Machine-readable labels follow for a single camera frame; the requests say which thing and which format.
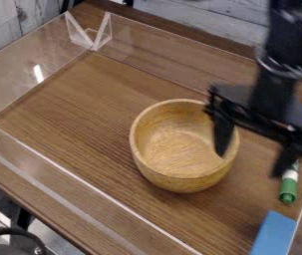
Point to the clear acrylic tray wall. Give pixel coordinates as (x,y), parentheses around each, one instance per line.
(76,80)

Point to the black metal stand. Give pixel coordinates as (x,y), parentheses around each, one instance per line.
(18,241)

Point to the green white dry-erase marker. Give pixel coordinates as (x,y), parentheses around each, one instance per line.
(288,188)

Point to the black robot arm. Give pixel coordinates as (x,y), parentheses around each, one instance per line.
(280,59)

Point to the blue block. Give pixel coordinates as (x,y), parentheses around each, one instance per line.
(274,235)

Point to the wooden brown bowl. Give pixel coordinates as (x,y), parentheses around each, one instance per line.
(173,147)

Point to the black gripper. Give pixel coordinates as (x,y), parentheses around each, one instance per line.
(272,113)

